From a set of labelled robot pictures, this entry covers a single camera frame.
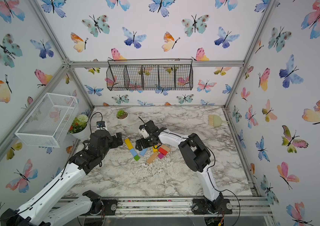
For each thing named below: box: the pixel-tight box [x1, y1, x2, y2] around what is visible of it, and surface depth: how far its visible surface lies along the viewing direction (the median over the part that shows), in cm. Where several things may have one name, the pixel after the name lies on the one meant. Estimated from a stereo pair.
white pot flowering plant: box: [68, 113, 91, 140], surface depth 95 cm
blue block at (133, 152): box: [129, 148, 138, 157], surface depth 96 cm
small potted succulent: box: [115, 109, 129, 121], surface depth 106 cm
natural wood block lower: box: [146, 151, 160, 164], surface depth 93 cm
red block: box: [158, 146, 168, 156], surface depth 95 cm
